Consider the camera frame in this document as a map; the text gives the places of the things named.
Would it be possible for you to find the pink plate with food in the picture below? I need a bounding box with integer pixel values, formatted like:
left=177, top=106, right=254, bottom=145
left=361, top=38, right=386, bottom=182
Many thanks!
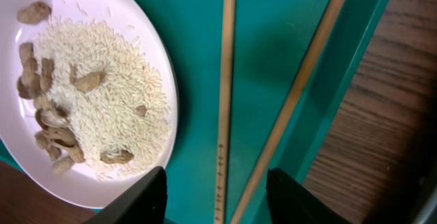
left=1, top=0, right=179, bottom=209

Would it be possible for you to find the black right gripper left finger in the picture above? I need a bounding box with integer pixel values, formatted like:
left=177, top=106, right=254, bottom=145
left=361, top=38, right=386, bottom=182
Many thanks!
left=85, top=166, right=167, bottom=224

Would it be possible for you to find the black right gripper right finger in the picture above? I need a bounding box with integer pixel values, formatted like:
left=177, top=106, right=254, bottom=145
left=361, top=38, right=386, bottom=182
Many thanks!
left=266, top=167, right=349, bottom=224

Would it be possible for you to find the wooden chopstick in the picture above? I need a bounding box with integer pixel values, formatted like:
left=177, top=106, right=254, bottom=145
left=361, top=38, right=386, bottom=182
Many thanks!
left=230, top=0, right=346, bottom=224
left=214, top=0, right=236, bottom=224

